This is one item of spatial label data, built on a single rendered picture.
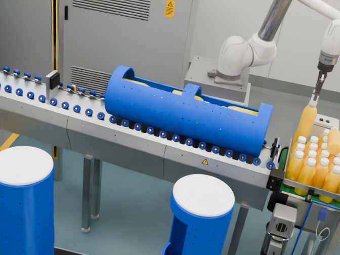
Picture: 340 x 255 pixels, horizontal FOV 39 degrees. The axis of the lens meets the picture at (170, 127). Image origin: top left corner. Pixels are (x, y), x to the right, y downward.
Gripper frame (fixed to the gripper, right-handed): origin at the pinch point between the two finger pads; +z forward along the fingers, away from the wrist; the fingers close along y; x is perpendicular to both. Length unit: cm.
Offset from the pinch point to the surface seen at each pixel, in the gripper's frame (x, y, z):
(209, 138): -46, 22, 27
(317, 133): 9.0, -14.8, 28.0
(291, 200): 3, 32, 43
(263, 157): -16.2, 8.8, 38.2
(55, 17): -160, -21, 1
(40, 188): -105, 90, 32
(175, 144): -64, 21, 39
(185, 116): -60, 23, 18
